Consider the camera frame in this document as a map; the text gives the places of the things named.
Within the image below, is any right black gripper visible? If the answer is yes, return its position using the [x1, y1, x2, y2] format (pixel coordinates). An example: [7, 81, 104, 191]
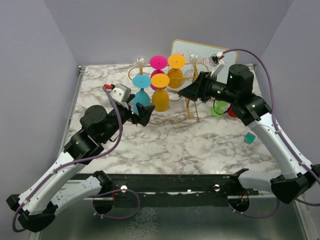
[178, 71, 239, 104]

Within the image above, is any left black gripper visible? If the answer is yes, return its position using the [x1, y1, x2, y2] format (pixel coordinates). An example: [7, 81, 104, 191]
[100, 94, 155, 143]

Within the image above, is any green wine glass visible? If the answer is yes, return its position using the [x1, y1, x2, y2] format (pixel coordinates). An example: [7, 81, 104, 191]
[210, 99, 230, 117]

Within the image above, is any red wine glass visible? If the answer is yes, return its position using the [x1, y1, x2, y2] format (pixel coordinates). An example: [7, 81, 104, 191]
[227, 107, 237, 118]

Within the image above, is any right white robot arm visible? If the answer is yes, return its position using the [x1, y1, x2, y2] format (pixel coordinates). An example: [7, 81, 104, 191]
[178, 64, 320, 204]

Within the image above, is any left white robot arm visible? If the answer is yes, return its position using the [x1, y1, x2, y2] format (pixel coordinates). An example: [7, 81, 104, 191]
[6, 102, 155, 233]

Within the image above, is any blue wine glass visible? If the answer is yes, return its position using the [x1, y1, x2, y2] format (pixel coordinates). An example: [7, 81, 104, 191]
[132, 75, 151, 115]

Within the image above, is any front yellow wine glass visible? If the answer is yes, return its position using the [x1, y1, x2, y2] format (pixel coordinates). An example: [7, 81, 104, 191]
[151, 73, 170, 112]

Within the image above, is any right clear wine glass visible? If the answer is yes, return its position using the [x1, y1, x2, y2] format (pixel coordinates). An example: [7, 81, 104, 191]
[184, 53, 201, 78]

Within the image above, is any clear wine glass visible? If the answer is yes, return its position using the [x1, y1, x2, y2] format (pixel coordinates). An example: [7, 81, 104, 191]
[132, 55, 149, 68]
[184, 53, 201, 78]

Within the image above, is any back orange wine glass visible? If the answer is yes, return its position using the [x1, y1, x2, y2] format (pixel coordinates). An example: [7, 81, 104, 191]
[167, 54, 186, 89]

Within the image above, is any pink wine glass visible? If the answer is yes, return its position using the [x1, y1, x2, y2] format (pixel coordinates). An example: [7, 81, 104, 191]
[149, 55, 168, 78]

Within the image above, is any left clear wine glass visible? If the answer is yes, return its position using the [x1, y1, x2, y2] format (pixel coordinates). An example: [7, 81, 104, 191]
[132, 55, 149, 68]

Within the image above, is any gold framed whiteboard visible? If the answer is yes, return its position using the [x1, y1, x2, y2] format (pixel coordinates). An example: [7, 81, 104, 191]
[171, 39, 238, 78]

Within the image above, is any teal green cube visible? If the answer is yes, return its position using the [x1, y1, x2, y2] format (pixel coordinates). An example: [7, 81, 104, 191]
[244, 132, 256, 145]

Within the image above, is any gold wire glass rack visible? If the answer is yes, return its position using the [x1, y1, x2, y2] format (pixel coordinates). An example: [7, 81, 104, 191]
[128, 58, 200, 125]

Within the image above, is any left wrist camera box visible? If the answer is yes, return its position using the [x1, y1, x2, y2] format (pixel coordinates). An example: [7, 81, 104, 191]
[110, 83, 131, 103]

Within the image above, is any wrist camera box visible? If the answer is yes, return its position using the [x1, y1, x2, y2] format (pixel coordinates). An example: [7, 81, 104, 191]
[110, 83, 131, 103]
[209, 51, 225, 77]

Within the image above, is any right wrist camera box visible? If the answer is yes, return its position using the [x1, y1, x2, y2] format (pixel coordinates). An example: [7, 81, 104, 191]
[209, 51, 225, 77]

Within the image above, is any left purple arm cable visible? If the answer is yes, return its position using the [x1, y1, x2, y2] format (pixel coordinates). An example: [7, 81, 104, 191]
[11, 84, 124, 232]

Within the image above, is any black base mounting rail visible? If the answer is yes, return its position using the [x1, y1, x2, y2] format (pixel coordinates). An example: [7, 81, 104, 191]
[72, 172, 261, 208]

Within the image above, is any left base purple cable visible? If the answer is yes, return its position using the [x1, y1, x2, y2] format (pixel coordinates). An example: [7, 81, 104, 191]
[91, 187, 141, 220]

